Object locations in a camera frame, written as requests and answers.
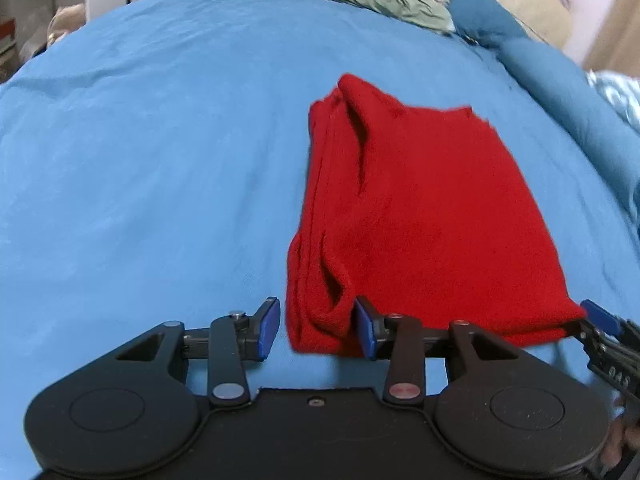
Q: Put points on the blue duvet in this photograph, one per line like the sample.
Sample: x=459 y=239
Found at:
x=575 y=110

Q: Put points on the beige curtain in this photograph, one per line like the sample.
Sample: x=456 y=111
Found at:
x=620 y=35

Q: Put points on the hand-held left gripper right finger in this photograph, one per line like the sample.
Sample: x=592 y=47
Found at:
x=362 y=330

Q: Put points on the blue pillow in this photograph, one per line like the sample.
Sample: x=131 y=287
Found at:
x=480 y=10

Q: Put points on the blue bed sheet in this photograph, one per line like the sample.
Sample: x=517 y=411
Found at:
x=150 y=160

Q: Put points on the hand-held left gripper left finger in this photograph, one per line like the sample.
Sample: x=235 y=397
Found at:
x=270 y=327

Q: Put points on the beige pillow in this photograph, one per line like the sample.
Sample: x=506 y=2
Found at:
x=545 y=15

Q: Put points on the white plastic bag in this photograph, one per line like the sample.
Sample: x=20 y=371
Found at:
x=65 y=25

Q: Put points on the person's right hand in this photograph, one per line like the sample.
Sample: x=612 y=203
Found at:
x=622 y=440

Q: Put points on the red towel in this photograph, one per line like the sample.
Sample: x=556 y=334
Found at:
x=425 y=210

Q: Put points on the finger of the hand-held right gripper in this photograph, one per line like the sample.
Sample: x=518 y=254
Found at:
x=610 y=365
x=602 y=316

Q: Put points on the light blue blanket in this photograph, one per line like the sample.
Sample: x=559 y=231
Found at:
x=620 y=95

